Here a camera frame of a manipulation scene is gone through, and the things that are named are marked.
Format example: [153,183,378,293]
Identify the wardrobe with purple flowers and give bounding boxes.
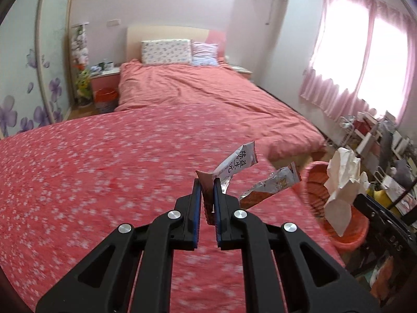
[0,0,76,141]

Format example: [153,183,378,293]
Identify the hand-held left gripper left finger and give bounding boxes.
[35,178,204,313]

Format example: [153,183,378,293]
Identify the orange plastic basket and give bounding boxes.
[301,161,370,251]

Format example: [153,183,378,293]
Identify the pink cushion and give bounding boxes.
[205,30,227,62]

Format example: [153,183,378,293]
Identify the white storage rack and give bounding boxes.
[335,111,416,170]

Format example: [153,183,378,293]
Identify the wooden bedside table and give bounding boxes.
[233,65,253,83]

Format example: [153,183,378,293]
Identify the pink curtains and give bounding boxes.
[300,0,412,122]

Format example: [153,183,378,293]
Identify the white tissue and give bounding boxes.
[324,147,371,237]

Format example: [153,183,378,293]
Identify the white paper bag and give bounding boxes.
[375,166,412,203]

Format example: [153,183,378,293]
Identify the pink bedside table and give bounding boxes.
[89,67,122,105]

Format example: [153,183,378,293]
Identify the orange waste bin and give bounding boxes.
[94,88,118,115]

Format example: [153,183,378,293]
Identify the beige headboard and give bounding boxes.
[126,25,211,64]

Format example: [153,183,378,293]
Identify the silver and brown sachet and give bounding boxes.
[239,162,302,210]

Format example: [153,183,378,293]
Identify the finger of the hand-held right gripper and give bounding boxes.
[353,194,385,226]

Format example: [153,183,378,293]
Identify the pink striped pillow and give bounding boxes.
[192,42,219,67]

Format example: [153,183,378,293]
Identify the red floral blanket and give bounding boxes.
[0,106,346,313]

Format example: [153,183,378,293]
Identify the yellow plush toy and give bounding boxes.
[76,70,93,100]

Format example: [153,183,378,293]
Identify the column of stuffed toys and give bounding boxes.
[70,23,90,72]

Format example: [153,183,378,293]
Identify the floral white pillow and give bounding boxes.
[141,39,193,66]

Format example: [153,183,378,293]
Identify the red duvet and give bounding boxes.
[114,59,326,163]

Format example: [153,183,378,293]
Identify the white and red sachet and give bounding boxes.
[195,141,259,225]

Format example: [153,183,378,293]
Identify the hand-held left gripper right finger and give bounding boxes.
[212,178,382,313]

